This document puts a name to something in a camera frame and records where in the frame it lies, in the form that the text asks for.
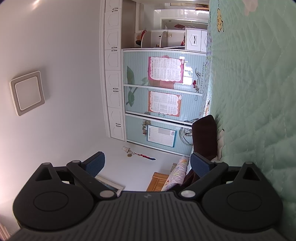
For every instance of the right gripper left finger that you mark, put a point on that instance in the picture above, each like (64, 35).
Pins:
(85, 172)

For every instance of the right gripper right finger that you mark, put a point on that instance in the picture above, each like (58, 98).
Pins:
(211, 174)

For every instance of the maroon and grey sweatshirt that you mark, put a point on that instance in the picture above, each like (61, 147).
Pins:
(204, 143)

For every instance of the floral pillow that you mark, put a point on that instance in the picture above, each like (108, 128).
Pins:
(177, 175)

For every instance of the framed wedding photo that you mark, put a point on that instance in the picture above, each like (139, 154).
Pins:
(117, 188)

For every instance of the wooden headboard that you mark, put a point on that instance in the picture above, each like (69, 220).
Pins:
(157, 182)

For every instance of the blue framed poster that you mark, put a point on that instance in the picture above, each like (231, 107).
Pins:
(161, 136)

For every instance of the orange framed poster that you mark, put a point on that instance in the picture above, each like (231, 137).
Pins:
(164, 103)

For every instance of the mint quilted bee bedspread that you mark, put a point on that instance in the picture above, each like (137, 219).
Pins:
(251, 49)

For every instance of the square ceiling lamp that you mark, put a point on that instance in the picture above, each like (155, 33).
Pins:
(27, 92)

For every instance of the pink framed poster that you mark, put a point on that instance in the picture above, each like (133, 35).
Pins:
(166, 69)

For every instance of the white wardrobe with sliding doors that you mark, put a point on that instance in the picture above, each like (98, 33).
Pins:
(133, 31)

